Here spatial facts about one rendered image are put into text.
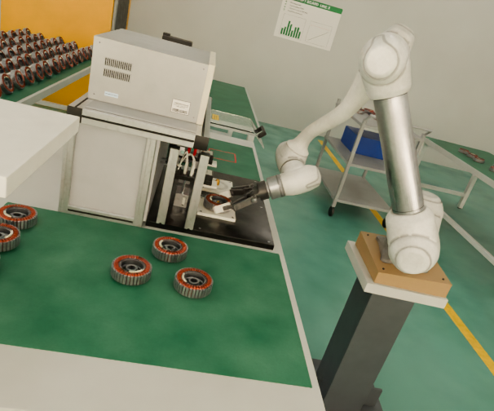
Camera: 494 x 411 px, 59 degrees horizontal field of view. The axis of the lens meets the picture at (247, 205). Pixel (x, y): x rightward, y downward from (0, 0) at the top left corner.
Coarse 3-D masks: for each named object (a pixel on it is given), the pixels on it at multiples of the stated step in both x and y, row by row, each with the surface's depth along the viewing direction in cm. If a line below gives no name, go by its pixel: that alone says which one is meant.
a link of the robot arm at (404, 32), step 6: (396, 24) 135; (402, 24) 135; (390, 30) 135; (396, 30) 134; (402, 30) 133; (408, 30) 134; (402, 36) 134; (408, 36) 134; (414, 36) 136; (408, 42) 135; (408, 48) 134
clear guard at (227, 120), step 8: (216, 112) 197; (216, 120) 183; (224, 120) 187; (232, 120) 191; (240, 120) 195; (248, 120) 199; (232, 128) 180; (240, 128) 181; (248, 128) 185; (256, 128) 203; (256, 136) 182
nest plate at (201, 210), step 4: (200, 200) 175; (200, 204) 172; (200, 208) 168; (204, 208) 169; (200, 212) 165; (204, 212) 166; (208, 212) 167; (212, 212) 168; (228, 212) 172; (232, 212) 173; (208, 216) 166; (212, 216) 166; (216, 216) 166; (220, 216) 166; (224, 216) 167; (228, 216) 168; (232, 216) 169; (228, 220) 167; (232, 220) 167
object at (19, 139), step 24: (0, 120) 81; (24, 120) 85; (48, 120) 88; (72, 120) 92; (0, 144) 72; (24, 144) 74; (48, 144) 78; (0, 168) 64; (24, 168) 68; (0, 192) 63
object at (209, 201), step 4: (208, 196) 171; (212, 196) 173; (216, 196) 174; (220, 196) 175; (224, 196) 176; (204, 200) 171; (208, 200) 168; (212, 200) 174; (216, 200) 172; (220, 200) 175; (224, 200) 174; (228, 200) 173; (204, 204) 170; (208, 204) 168; (212, 204) 167; (216, 204) 167; (220, 204) 167; (208, 208) 168; (212, 208) 167; (224, 212) 169
